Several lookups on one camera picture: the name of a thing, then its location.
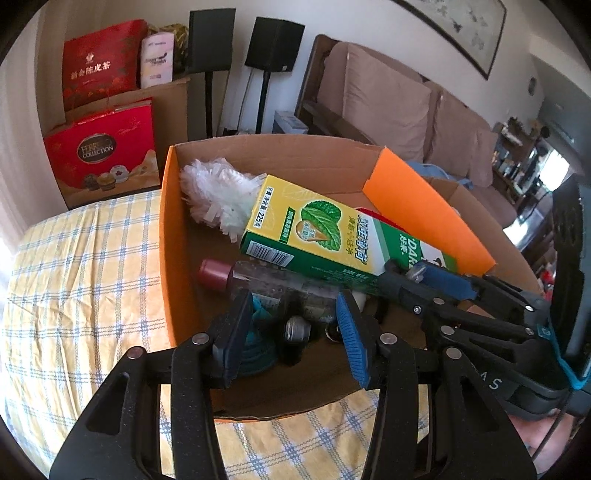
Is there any brown cardboard box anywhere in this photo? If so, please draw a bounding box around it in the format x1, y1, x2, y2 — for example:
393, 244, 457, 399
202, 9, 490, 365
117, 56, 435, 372
65, 77, 190, 175

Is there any black knob with screws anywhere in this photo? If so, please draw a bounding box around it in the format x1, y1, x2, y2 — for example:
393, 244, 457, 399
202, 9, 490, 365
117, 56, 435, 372
274, 296, 318, 367

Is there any yellow plaid tablecloth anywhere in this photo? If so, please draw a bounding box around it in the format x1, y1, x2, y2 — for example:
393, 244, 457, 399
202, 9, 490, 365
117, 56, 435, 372
1, 191, 378, 479

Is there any white feather duster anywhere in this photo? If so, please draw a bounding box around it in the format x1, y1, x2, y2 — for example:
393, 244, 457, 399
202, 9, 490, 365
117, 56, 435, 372
179, 157, 266, 243

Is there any person's right hand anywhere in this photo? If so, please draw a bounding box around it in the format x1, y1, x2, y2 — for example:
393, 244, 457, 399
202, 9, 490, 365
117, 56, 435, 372
507, 410, 588, 471

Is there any white sheer curtain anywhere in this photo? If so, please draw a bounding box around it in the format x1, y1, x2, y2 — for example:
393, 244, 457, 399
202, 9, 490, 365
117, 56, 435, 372
1, 15, 66, 249

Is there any clear bottle pink cap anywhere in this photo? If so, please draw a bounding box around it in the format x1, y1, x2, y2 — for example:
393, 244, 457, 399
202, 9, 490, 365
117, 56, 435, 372
197, 259, 339, 323

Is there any green yellow toothpaste box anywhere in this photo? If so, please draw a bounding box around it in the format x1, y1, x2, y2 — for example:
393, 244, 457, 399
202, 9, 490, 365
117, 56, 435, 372
240, 175, 458, 294

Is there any brown cushioned sofa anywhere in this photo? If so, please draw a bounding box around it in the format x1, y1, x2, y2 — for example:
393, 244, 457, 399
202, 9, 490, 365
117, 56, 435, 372
295, 35, 517, 227

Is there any black speaker on stand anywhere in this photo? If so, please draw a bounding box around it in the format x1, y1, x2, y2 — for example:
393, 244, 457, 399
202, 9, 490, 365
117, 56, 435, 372
187, 8, 235, 138
245, 17, 305, 134

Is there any right black speaker on stand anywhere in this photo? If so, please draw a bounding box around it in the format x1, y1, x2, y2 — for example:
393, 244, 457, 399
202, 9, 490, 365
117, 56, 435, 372
245, 17, 305, 134

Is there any red chocolate collection box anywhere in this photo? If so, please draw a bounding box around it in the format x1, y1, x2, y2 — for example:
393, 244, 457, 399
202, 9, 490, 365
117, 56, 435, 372
44, 98, 160, 209

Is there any orange cardboard box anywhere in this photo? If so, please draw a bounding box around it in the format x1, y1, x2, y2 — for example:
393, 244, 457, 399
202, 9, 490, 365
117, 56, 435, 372
158, 133, 498, 423

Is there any red tea gift bag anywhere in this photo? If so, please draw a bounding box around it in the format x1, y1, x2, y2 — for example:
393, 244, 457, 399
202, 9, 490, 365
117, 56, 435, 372
62, 19, 148, 111

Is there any blue collapsible silicone funnel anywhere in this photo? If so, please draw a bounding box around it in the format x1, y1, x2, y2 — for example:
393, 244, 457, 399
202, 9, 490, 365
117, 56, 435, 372
238, 294, 276, 377

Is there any framed landscape painting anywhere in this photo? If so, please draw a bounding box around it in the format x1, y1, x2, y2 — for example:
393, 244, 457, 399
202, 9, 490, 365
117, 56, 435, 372
396, 0, 507, 80

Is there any red white lint brush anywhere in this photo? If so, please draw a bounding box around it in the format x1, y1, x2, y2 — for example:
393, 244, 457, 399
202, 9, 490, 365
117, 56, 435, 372
356, 207, 408, 233

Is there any left black speaker on stand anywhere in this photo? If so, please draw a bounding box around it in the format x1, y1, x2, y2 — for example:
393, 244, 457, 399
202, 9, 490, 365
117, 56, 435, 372
187, 8, 235, 138

